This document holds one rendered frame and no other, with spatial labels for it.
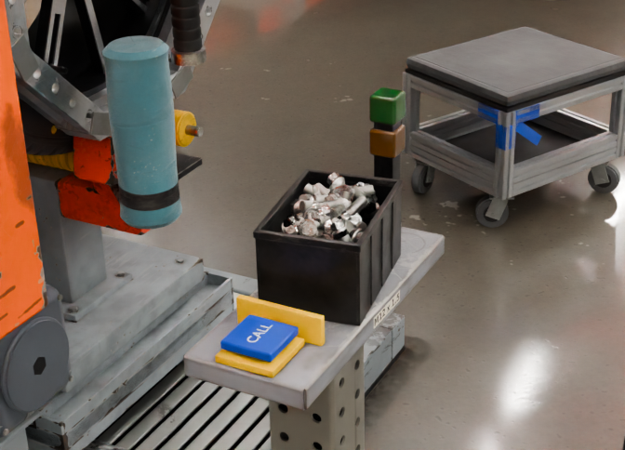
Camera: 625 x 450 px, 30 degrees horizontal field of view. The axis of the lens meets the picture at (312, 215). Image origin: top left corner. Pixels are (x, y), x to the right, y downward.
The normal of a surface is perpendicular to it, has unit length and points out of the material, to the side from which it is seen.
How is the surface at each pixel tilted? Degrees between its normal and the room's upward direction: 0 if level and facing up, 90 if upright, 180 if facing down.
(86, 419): 90
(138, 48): 0
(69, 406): 0
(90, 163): 80
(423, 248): 0
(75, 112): 90
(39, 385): 90
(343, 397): 90
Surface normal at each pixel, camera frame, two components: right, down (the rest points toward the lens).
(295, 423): -0.47, 0.40
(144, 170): 0.07, 0.47
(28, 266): 0.88, 0.18
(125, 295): -0.03, -0.90
